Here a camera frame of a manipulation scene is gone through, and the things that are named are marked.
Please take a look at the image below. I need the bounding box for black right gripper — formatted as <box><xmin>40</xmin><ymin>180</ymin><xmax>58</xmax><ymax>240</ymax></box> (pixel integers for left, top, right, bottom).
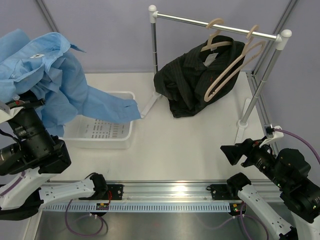
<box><xmin>220</xmin><ymin>134</ymin><xmax>288</xmax><ymax>188</ymax></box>

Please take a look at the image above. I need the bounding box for light blue shirt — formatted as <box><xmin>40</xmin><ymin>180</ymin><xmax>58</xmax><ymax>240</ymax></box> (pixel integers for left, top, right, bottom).
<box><xmin>0</xmin><ymin>29</ymin><xmax>141</xmax><ymax>137</ymax></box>

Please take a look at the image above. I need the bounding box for beige plastic hanger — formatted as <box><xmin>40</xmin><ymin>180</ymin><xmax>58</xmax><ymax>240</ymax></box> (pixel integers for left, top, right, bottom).
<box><xmin>203</xmin><ymin>24</ymin><xmax>266</xmax><ymax>103</ymax></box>

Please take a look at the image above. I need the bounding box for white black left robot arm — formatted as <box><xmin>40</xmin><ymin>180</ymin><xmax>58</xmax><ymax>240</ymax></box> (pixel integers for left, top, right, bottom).
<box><xmin>0</xmin><ymin>99</ymin><xmax>108</xmax><ymax>221</ymax></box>

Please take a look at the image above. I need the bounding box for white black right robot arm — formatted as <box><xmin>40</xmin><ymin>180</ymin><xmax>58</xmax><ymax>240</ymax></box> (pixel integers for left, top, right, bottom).
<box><xmin>220</xmin><ymin>138</ymin><xmax>320</xmax><ymax>240</ymax></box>

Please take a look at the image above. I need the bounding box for dark striped shirt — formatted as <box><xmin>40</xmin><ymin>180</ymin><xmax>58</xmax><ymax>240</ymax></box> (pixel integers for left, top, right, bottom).
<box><xmin>153</xmin><ymin>35</ymin><xmax>245</xmax><ymax>118</ymax></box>

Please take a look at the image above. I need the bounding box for beige hanger with dark shirt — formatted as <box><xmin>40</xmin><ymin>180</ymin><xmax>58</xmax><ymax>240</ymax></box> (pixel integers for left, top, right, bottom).
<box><xmin>199</xmin><ymin>17</ymin><xmax>235</xmax><ymax>53</ymax></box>

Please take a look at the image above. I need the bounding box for white plastic bin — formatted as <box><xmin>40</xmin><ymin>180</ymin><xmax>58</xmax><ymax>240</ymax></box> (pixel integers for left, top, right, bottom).
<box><xmin>61</xmin><ymin>87</ymin><xmax>139</xmax><ymax>149</ymax></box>

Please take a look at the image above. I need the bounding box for silver clothes rack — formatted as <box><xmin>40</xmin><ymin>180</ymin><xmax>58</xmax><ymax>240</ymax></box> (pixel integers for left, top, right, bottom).
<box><xmin>139</xmin><ymin>4</ymin><xmax>293</xmax><ymax>151</ymax></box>

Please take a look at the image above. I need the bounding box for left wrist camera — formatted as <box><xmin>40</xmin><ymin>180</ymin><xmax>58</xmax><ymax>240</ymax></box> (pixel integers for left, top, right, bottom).
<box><xmin>0</xmin><ymin>99</ymin><xmax>25</xmax><ymax>123</ymax></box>

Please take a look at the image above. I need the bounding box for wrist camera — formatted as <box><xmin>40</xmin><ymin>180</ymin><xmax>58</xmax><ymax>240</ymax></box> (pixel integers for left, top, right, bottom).
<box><xmin>0</xmin><ymin>99</ymin><xmax>25</xmax><ymax>123</ymax></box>
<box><xmin>259</xmin><ymin>124</ymin><xmax>284</xmax><ymax>148</ymax></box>

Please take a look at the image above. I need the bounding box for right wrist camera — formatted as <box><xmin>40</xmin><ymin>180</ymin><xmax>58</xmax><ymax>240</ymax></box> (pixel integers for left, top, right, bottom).
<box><xmin>259</xmin><ymin>124</ymin><xmax>284</xmax><ymax>148</ymax></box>

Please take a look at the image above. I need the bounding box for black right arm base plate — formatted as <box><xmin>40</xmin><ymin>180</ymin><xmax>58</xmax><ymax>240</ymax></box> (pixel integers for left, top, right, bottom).
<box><xmin>206</xmin><ymin>183</ymin><xmax>239</xmax><ymax>201</ymax></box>

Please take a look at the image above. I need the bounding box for white slotted cable duct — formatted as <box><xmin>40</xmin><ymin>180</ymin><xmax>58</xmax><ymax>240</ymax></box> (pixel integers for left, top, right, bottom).
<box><xmin>44</xmin><ymin>202</ymin><xmax>231</xmax><ymax>213</ymax></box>

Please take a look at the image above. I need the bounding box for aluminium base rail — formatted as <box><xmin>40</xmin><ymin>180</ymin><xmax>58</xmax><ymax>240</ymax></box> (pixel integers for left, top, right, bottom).
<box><xmin>40</xmin><ymin>180</ymin><xmax>233</xmax><ymax>203</ymax></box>

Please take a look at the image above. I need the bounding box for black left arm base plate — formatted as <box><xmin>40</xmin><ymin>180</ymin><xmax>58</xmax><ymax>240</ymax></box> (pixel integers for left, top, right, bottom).
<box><xmin>79</xmin><ymin>183</ymin><xmax>124</xmax><ymax>201</ymax></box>

